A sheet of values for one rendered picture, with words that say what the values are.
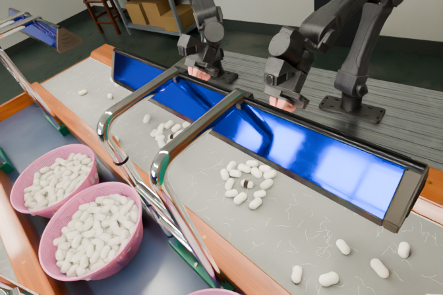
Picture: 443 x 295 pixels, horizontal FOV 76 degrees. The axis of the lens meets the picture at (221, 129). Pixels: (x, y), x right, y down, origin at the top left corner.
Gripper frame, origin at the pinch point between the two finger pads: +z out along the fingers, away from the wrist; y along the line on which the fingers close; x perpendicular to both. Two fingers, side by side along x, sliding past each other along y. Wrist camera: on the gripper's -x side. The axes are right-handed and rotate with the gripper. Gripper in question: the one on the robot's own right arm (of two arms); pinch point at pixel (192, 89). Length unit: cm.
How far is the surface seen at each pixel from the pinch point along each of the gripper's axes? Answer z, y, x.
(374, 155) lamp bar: -1, 62, -31
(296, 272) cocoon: 25, 54, -7
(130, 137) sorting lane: 23.8, -15.0, -4.7
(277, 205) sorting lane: 17.7, 41.6, 0.7
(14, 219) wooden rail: 53, -13, -32
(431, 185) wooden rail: -1, 66, 13
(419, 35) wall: -101, 16, 177
